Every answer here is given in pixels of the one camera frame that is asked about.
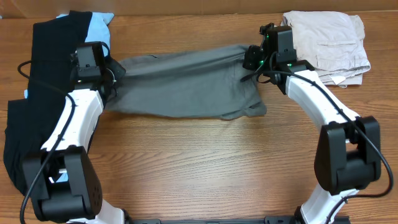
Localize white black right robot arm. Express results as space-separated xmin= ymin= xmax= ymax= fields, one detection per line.
xmin=241 ymin=23 xmax=381 ymax=223

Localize black garment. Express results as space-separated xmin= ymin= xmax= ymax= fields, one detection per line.
xmin=3 ymin=11 xmax=93 ymax=194

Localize light blue garment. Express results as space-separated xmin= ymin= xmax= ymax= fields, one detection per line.
xmin=24 ymin=12 xmax=115 ymax=184

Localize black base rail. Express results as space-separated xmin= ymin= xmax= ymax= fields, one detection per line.
xmin=130 ymin=214 xmax=351 ymax=224

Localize grey shorts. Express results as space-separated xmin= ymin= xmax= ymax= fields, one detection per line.
xmin=105 ymin=45 xmax=267 ymax=119

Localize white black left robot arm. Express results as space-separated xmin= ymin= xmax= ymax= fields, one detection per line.
xmin=19 ymin=41 xmax=132 ymax=224

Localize folded beige shorts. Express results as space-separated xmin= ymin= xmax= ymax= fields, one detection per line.
xmin=281 ymin=11 xmax=371 ymax=86

